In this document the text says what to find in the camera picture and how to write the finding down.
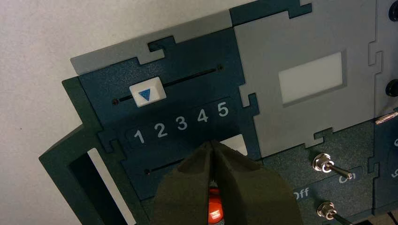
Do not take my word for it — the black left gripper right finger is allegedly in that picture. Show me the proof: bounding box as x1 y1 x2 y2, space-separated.
214 140 304 225

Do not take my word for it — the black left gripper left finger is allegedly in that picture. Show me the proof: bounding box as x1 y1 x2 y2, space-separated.
151 140 215 225

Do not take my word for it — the white slider knob up triangle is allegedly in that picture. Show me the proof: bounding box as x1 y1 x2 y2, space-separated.
219 134 248 157

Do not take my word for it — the white slider knob down triangle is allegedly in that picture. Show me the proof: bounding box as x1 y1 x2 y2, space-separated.
129 76 167 108

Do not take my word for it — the red push button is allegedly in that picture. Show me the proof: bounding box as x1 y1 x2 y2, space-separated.
207 186 224 225

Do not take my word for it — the white display window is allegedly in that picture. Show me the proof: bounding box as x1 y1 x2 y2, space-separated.
278 51 343 105

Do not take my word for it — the modular blue grey control box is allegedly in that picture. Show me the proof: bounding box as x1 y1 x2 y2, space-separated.
38 0 398 225

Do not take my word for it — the metal toggle switch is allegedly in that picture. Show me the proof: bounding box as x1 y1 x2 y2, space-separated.
312 152 354 181
317 201 353 225

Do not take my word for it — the dark green box handle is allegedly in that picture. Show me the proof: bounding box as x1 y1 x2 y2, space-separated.
38 77 150 225

